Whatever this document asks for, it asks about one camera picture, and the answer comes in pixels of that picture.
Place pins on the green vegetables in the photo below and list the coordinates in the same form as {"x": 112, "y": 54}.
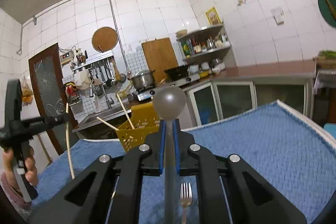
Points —
{"x": 328, "y": 54}

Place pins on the person's left hand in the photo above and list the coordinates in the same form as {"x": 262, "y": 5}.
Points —
{"x": 31, "y": 169}

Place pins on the beige bowl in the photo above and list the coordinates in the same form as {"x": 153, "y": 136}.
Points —
{"x": 181, "y": 33}

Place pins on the utensil cup with chopsticks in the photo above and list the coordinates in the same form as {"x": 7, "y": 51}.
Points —
{"x": 81, "y": 57}

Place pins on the blue knitted blanket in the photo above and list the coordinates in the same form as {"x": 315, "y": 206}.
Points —
{"x": 262, "y": 148}

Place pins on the round wooden board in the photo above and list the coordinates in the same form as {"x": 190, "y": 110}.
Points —
{"x": 105, "y": 39}

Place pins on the rectangular wooden cutting board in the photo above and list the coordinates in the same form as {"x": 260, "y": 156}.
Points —
{"x": 160, "y": 56}

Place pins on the steel faucet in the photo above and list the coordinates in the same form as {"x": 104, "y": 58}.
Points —
{"x": 106, "y": 100}

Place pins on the stack of bowls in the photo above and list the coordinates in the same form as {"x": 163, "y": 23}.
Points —
{"x": 204, "y": 66}

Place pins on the steel sink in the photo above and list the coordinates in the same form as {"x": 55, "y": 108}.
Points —
{"x": 105, "y": 113}

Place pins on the black wok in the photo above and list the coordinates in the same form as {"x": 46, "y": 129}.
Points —
{"x": 177, "y": 70}

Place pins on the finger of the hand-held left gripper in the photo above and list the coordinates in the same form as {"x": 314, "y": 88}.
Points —
{"x": 50, "y": 121}

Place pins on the steel corner shelf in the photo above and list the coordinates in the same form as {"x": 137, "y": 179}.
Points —
{"x": 207, "y": 52}

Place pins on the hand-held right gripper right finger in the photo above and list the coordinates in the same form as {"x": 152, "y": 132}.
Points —
{"x": 176, "y": 145}

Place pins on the wooden chopstick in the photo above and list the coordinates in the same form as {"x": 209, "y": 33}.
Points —
{"x": 126, "y": 112}
{"x": 68, "y": 150}
{"x": 107, "y": 124}

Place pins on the white wall socket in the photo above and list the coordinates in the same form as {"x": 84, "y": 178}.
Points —
{"x": 277, "y": 16}

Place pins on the grey spoon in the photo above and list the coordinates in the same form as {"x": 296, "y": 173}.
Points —
{"x": 169, "y": 100}

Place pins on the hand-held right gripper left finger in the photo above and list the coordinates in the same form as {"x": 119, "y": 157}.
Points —
{"x": 161, "y": 145}

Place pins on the steel wall utensil rack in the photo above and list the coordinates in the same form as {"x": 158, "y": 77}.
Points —
{"x": 92, "y": 64}

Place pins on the plastic-covered stand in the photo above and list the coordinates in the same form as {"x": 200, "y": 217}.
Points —
{"x": 325, "y": 95}

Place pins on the steel cooking pot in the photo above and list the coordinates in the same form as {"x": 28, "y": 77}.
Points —
{"x": 143, "y": 81}

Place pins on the brown door with frosted glass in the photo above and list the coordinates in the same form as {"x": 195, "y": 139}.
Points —
{"x": 50, "y": 87}

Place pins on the green round board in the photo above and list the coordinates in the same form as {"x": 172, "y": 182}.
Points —
{"x": 324, "y": 11}

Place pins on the small straw brush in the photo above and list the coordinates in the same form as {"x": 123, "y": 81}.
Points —
{"x": 330, "y": 3}

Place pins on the white hanging cloth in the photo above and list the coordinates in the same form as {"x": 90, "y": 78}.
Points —
{"x": 82, "y": 81}

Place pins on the wall switch box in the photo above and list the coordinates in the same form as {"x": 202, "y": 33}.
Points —
{"x": 66, "y": 58}

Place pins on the gas stove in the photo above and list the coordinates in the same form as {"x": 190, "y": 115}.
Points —
{"x": 144, "y": 95}

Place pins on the row of hanging kitchen utensils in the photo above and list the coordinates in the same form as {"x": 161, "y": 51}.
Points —
{"x": 107, "y": 74}

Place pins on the row of condiment bottles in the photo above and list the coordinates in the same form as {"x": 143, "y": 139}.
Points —
{"x": 199, "y": 45}

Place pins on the hanging bag of food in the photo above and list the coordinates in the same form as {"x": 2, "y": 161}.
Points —
{"x": 27, "y": 92}

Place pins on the metal wall pipe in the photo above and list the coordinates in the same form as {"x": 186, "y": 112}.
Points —
{"x": 115, "y": 24}

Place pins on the person's left forearm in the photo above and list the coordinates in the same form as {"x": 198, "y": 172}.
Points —
{"x": 13, "y": 195}

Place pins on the yellow plastic utensil holder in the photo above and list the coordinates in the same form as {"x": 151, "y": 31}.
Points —
{"x": 141, "y": 129}

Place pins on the wooden chopping block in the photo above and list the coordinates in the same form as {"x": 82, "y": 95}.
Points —
{"x": 326, "y": 62}

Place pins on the yellow wall poster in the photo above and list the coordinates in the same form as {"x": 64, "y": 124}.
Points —
{"x": 212, "y": 16}

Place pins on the kitchen counter cabinet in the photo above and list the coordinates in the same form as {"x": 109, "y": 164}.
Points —
{"x": 275, "y": 69}

